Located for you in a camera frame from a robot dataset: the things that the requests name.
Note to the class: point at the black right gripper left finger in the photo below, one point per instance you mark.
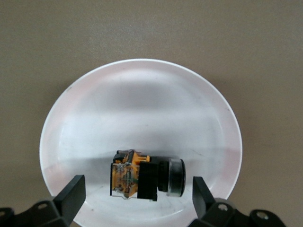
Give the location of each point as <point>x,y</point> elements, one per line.
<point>71,196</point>

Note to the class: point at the pink round plate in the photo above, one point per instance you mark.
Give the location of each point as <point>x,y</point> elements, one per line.
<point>142,118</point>

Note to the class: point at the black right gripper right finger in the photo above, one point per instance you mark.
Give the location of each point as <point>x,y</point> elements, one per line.
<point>203,201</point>

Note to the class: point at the orange black push-button switch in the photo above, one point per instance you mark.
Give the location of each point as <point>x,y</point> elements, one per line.
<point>146,179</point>

